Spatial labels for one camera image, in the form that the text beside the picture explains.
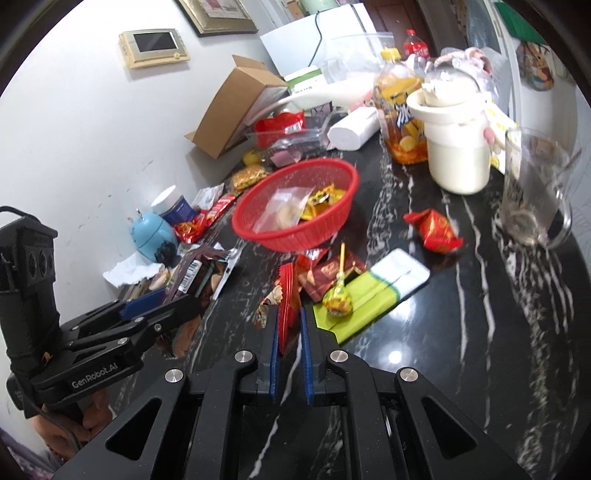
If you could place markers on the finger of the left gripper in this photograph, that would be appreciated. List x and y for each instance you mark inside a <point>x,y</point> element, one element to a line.
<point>126,350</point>
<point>152,302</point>

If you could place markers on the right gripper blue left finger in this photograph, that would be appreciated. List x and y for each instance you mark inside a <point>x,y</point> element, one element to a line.
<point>268,359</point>

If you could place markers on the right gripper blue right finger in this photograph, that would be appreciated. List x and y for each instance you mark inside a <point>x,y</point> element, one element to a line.
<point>315,343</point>

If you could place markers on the yellow lollipop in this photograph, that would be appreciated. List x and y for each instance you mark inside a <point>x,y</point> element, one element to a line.
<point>337,301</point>

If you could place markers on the brown snack packet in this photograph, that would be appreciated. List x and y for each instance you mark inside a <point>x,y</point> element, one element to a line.
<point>316,273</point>

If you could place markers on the dark chocolate snack bag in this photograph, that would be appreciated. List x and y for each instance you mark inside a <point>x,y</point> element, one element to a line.
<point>202,270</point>

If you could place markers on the green white tissue pack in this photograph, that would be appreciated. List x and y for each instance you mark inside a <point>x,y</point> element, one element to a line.
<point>377,291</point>

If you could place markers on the red gold candy wrapper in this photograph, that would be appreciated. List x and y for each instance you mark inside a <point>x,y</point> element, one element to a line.
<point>435,230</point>

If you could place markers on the red snack packet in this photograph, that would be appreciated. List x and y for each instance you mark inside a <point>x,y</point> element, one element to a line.
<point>288,322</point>

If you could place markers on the left human hand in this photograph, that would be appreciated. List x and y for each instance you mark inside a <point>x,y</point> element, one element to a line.
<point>61,433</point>

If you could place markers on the crumpled white tissue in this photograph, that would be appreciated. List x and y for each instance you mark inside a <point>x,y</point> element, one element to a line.
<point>131,270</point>

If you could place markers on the red snack packets pile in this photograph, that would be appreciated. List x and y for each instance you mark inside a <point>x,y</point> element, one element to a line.
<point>190,232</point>

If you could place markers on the white lid blue jar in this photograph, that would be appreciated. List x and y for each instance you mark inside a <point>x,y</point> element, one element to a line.
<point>171,205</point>

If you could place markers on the red plastic basket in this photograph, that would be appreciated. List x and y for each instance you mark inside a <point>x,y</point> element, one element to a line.
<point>298,207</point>

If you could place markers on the yellow noodle snack packet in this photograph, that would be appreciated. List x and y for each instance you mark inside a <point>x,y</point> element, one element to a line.
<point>248,177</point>

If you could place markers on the yellow round fruit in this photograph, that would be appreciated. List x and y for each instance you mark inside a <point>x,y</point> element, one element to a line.
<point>252,157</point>

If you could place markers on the clear plastic tray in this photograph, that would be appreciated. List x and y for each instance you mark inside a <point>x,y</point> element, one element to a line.
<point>291,144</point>

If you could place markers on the white paper roll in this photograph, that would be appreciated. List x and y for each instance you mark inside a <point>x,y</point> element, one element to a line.
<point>355,130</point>

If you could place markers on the red bag in tray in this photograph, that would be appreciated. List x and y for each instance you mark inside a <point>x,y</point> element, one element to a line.
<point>269,130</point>

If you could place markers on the orange drink bottle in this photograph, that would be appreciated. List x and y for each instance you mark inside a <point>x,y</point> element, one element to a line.
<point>403,134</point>

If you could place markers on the glass mug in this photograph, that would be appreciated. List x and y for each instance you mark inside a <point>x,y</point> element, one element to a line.
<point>535,208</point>

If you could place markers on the brown cardboard box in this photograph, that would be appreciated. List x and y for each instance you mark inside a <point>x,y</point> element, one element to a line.
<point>249,89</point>

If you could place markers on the green white carton box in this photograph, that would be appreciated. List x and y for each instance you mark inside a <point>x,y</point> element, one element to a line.
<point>305,79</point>

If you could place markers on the cream ceramic jar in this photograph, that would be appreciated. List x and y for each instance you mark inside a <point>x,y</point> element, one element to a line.
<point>451,107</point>

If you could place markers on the white mini fridge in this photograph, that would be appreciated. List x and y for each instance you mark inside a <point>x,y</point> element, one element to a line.
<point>305,42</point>

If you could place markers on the framed picture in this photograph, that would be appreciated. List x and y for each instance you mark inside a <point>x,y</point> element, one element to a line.
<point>217,17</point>

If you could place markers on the red cola bottle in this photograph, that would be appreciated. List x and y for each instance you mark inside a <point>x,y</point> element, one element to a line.
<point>414,45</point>

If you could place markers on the green tote bag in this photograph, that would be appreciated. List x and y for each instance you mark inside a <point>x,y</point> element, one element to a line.
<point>516,24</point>

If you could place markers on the wall intercom panel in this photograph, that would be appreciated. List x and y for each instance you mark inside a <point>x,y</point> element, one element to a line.
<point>152,47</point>

